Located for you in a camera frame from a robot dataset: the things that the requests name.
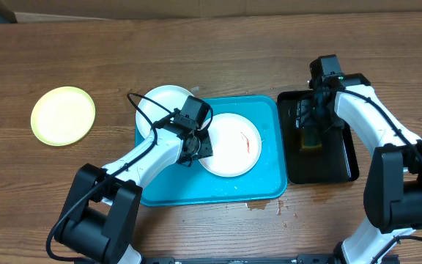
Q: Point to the white plate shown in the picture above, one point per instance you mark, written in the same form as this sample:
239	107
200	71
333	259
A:
170	96
236	145

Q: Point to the black water tray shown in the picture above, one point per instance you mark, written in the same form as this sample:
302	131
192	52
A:
334	162

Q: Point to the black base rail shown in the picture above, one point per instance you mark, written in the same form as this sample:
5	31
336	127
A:
300	259

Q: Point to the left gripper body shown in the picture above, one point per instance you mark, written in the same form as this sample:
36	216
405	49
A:
204	147

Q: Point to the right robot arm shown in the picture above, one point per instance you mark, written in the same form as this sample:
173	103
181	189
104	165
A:
392	197

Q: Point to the yellow-green rimmed plate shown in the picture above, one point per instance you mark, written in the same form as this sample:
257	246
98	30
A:
63	116

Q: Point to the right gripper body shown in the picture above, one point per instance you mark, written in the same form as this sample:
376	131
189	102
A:
309	119

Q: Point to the green yellow sponge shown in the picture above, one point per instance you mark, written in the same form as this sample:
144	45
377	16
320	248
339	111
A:
310	139

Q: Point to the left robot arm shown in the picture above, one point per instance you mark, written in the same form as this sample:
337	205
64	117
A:
99	215

